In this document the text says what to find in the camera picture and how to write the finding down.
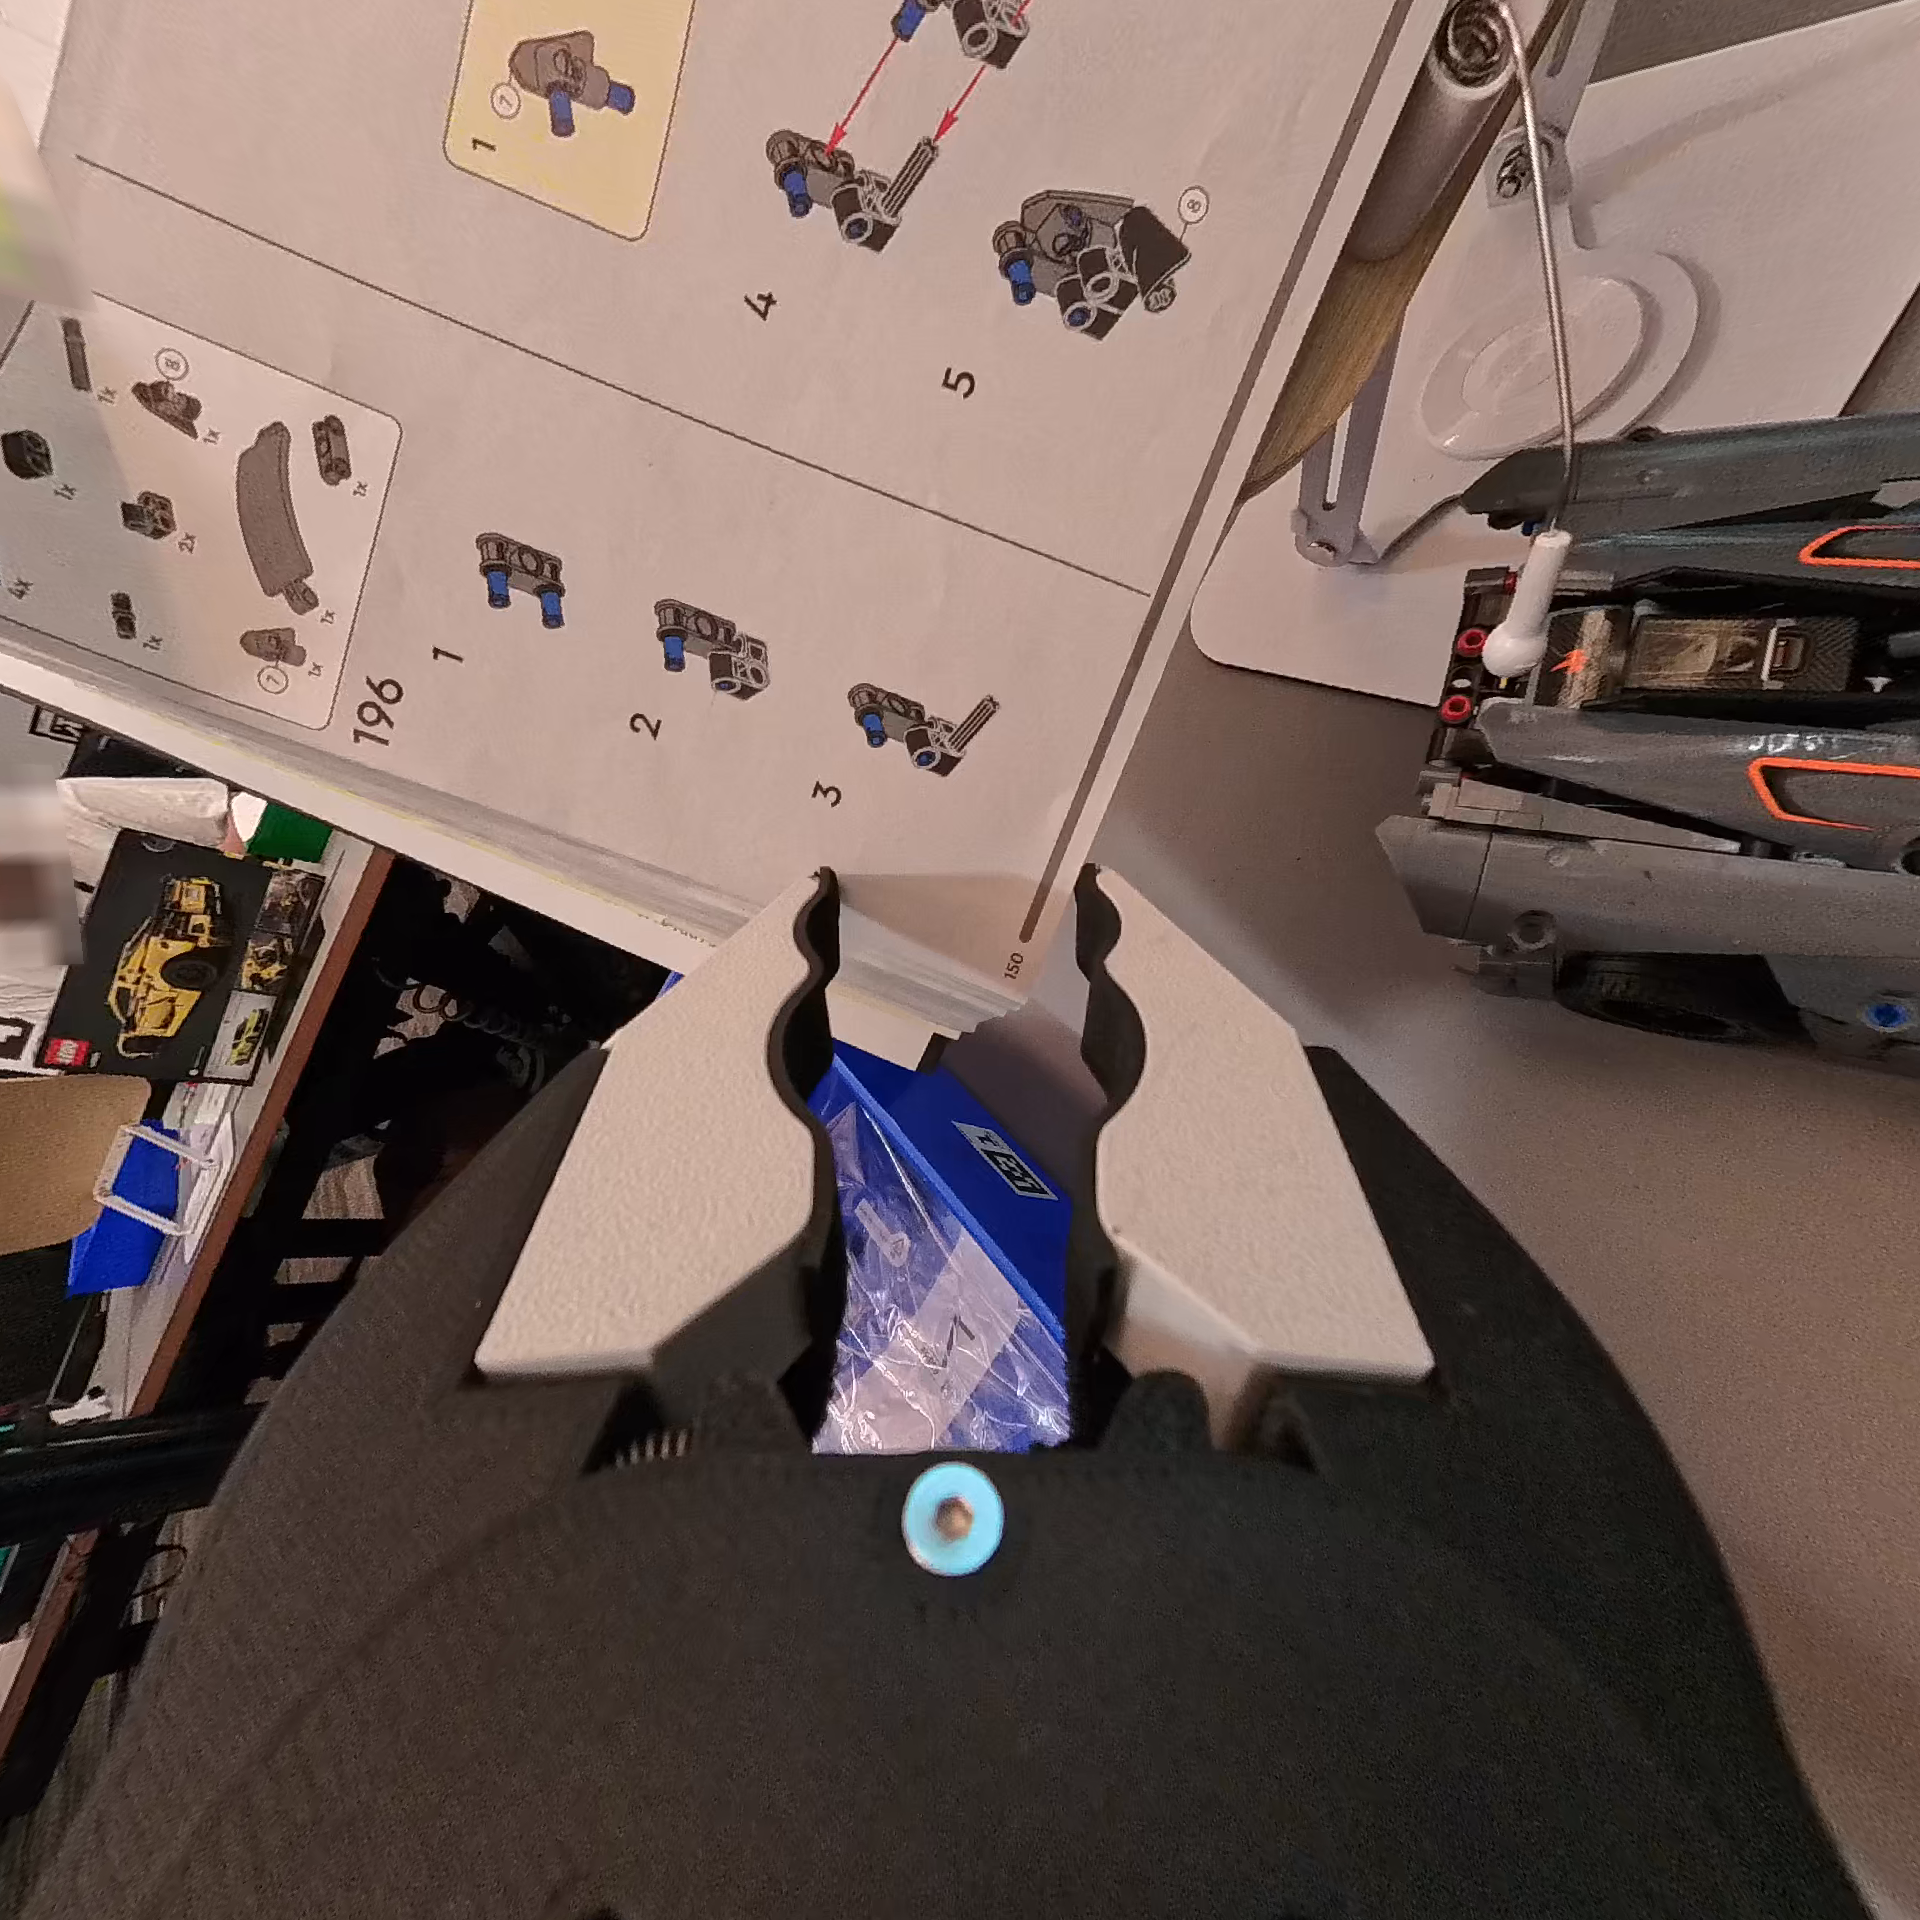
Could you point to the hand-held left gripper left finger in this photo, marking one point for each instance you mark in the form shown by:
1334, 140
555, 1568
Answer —
660, 1199

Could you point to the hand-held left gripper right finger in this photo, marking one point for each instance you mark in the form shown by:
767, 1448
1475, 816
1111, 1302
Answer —
1246, 1199

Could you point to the grey lego car model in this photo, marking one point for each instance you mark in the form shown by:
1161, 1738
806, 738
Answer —
1651, 856

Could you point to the blue plastic bin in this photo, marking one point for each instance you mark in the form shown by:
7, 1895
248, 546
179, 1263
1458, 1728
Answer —
886, 1088

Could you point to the crumpled clear plastic bags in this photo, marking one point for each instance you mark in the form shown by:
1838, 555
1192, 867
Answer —
914, 1351

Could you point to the green box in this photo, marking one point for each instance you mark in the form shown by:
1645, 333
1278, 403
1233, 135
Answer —
292, 836

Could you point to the yellow car picture booklet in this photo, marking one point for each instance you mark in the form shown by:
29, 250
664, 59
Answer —
179, 961

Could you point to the white plastic bag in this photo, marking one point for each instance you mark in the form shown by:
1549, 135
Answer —
152, 811

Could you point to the open instruction booklet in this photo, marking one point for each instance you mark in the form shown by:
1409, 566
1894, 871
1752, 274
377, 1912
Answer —
719, 452

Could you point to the white metal book stand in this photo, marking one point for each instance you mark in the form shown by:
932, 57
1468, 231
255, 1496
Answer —
1726, 182

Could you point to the blue bin with clear bracket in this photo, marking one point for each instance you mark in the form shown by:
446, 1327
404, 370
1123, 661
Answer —
119, 1246

